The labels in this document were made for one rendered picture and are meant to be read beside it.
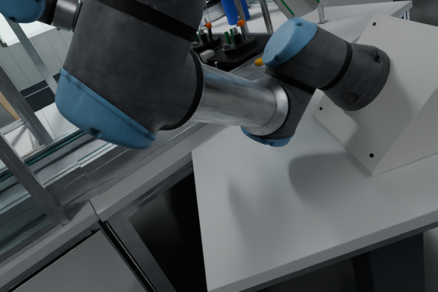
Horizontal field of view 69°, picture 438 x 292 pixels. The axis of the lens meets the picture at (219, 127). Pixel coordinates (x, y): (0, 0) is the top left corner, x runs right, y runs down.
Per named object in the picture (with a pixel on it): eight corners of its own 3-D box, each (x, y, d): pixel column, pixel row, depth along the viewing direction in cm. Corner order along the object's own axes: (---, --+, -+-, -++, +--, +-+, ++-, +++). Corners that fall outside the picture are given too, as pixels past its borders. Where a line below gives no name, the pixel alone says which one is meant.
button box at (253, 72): (294, 66, 109) (290, 49, 106) (249, 96, 101) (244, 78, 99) (279, 64, 115) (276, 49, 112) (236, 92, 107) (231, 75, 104)
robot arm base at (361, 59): (402, 51, 64) (365, 30, 61) (366, 118, 67) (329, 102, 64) (356, 46, 78) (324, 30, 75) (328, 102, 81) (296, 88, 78)
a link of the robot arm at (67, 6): (58, -3, 65) (49, 33, 69) (81, 6, 68) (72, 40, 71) (61, -12, 71) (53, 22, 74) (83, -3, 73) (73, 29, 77)
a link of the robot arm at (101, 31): (323, 92, 71) (137, 0, 25) (293, 151, 74) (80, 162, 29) (278, 73, 77) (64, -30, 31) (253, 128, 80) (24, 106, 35)
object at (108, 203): (412, 6, 139) (412, 0, 138) (102, 222, 83) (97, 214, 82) (228, 18, 252) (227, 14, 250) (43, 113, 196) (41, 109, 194)
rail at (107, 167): (309, 57, 122) (304, 29, 117) (100, 195, 89) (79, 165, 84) (298, 56, 127) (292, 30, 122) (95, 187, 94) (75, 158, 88)
